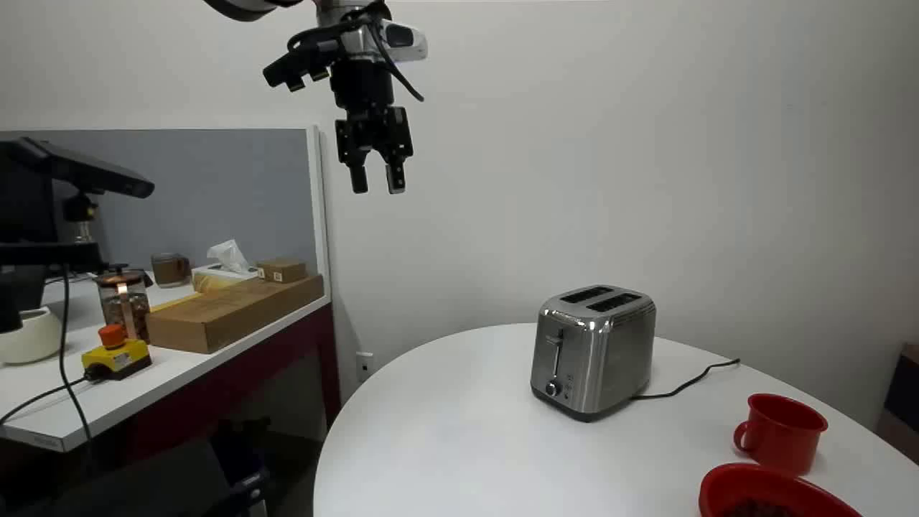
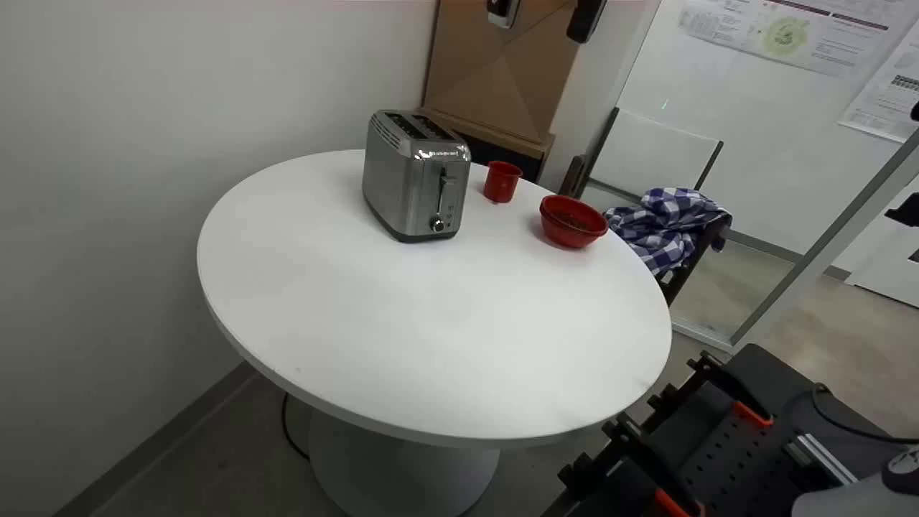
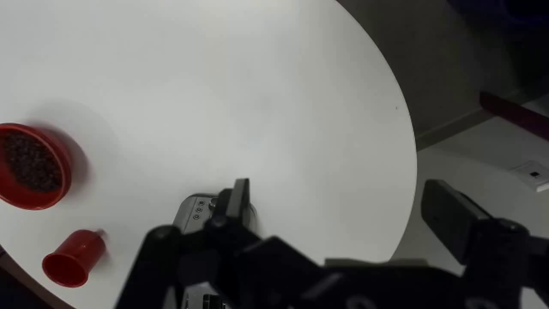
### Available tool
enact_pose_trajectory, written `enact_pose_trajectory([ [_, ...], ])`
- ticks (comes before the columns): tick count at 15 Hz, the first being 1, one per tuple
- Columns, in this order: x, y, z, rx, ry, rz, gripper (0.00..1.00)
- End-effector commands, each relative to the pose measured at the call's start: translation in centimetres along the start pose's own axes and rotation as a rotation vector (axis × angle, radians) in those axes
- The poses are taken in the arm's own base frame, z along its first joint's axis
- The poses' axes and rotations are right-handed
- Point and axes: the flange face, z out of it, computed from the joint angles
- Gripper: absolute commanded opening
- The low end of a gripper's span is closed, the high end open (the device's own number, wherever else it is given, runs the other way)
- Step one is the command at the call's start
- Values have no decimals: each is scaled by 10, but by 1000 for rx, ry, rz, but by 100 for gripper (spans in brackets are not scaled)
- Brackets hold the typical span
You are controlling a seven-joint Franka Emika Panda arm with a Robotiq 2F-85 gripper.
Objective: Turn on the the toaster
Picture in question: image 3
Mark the white wall outlet plate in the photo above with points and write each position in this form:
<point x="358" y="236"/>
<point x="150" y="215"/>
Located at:
<point x="534" y="174"/>

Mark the dark red bar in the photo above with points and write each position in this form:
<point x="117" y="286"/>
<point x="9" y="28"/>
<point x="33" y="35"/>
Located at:
<point x="516" y="114"/>

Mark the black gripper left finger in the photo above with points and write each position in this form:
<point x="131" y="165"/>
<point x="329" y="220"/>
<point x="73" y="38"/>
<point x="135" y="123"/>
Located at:
<point x="239" y="200"/>

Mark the red bowl with coffee beans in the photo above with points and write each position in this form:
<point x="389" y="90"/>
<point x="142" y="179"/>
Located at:
<point x="32" y="165"/>

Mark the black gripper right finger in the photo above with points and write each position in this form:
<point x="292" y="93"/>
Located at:
<point x="457" y="220"/>

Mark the small red plastic cup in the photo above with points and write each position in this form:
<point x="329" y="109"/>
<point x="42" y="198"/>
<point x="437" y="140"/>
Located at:
<point x="71" y="260"/>

